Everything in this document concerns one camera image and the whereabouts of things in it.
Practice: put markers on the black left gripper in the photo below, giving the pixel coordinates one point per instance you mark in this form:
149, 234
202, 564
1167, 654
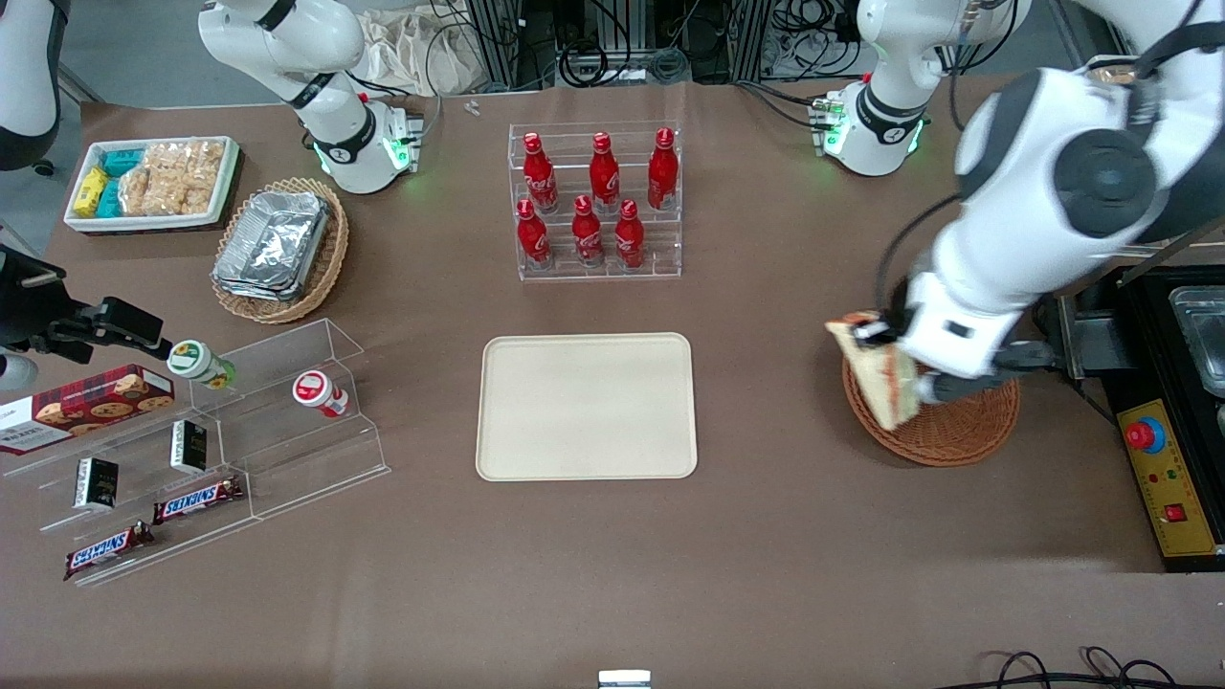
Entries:
896, 321

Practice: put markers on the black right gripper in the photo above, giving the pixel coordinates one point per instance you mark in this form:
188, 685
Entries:
29, 308

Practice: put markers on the triangular sandwich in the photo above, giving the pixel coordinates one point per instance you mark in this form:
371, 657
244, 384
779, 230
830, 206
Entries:
882, 383

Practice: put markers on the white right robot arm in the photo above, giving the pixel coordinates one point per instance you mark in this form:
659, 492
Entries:
359, 153

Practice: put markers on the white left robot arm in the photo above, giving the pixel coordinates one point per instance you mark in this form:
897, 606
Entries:
1014, 172

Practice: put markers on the round brown wicker basket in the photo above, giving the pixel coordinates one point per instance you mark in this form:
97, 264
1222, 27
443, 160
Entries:
957, 433

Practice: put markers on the white rectangular snack tray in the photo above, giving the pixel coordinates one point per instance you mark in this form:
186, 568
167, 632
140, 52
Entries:
225, 187

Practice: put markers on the oval light wicker basket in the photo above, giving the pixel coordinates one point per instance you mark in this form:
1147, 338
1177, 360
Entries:
330, 254

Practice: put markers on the beige plastic tray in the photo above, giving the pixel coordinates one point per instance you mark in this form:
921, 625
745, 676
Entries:
586, 407

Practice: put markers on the clear tray of pastries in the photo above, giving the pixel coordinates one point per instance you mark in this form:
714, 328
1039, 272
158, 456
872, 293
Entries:
1101, 65

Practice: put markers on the green lid drink bottle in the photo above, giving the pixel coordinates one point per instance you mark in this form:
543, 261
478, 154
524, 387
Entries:
196, 362

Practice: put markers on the red cookie box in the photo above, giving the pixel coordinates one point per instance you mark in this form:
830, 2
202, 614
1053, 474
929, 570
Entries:
86, 407

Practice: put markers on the teal snack packet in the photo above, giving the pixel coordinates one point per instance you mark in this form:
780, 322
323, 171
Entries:
122, 161
109, 199

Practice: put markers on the small black box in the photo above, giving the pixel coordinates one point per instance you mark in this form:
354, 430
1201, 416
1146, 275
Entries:
96, 483
189, 446

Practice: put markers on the yellow snack box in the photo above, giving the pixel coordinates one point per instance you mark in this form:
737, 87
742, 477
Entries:
91, 191

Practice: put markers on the clear bag of rice crackers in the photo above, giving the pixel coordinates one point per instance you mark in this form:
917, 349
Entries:
172, 177

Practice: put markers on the stacked aluminium foil trays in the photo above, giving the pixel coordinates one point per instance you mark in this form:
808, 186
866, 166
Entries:
273, 244

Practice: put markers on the snickers chocolate bar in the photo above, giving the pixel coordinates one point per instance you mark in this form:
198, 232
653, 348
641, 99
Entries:
105, 550
196, 500

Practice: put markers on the red lid drink bottle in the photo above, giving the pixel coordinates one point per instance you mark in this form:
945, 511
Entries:
318, 392

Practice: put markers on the clear acrylic tiered shelf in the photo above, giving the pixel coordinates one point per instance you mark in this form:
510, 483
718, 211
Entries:
306, 459

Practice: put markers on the clear acrylic bottle rack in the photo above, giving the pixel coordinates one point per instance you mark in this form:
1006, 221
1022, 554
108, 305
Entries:
660, 258

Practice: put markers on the red cola bottle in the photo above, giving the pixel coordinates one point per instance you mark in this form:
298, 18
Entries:
662, 172
604, 177
629, 239
540, 177
588, 237
533, 239

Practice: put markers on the black side stand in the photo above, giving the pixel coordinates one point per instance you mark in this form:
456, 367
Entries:
1148, 325

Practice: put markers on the red emergency stop button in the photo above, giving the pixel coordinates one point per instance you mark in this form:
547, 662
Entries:
1144, 435

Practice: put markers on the clear glass container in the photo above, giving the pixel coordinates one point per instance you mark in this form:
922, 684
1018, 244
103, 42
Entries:
1201, 335

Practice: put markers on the yellow control box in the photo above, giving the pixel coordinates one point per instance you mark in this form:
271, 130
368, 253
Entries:
1182, 498

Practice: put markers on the bagged pastry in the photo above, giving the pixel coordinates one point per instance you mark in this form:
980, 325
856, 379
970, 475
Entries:
1115, 74

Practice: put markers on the white crumpled cloth bag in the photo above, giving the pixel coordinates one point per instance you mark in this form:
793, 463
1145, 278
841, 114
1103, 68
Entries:
402, 53

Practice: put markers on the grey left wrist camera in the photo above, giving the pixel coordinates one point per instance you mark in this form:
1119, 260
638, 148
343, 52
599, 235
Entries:
936, 388

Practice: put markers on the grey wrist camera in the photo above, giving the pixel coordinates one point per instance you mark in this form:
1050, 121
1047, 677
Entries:
936, 388
14, 373

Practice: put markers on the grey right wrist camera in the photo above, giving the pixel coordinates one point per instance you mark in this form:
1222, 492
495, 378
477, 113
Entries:
14, 373

